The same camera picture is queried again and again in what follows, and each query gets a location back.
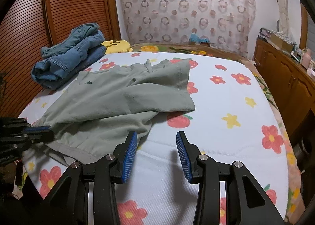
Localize grey-green shorts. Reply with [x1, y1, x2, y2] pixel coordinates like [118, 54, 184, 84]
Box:
[35, 60, 195, 164]

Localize brown floral bed cover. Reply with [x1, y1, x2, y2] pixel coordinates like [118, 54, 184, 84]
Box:
[131, 43, 305, 224]

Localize blue folded jeans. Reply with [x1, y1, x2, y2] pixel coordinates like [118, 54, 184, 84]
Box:
[31, 30, 106, 90]

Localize white floral strawberry blanket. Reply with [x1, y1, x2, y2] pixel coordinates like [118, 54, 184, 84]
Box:
[18, 52, 290, 225]

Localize teal denim garment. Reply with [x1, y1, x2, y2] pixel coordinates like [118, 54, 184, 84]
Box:
[41, 22, 99, 59]

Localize yellow Pikachu plush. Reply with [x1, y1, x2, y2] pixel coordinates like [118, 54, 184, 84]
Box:
[101, 40, 133, 54]

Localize wooden sideboard cabinet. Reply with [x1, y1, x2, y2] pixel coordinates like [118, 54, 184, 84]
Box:
[254, 38, 314, 143]

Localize brown louvered wardrobe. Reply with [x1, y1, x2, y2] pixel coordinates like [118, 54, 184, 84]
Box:
[1, 0, 121, 117]

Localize pink thermos jug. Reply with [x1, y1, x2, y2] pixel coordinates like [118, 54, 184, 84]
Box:
[301, 47, 311, 69]

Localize cardboard box with items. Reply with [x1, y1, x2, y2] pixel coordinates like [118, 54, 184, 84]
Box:
[270, 31, 295, 53]

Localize box with blue items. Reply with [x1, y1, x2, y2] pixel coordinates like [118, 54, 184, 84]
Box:
[189, 33, 211, 46]

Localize pink circle-pattern curtain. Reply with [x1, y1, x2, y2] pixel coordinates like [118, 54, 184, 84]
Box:
[120, 0, 256, 56]

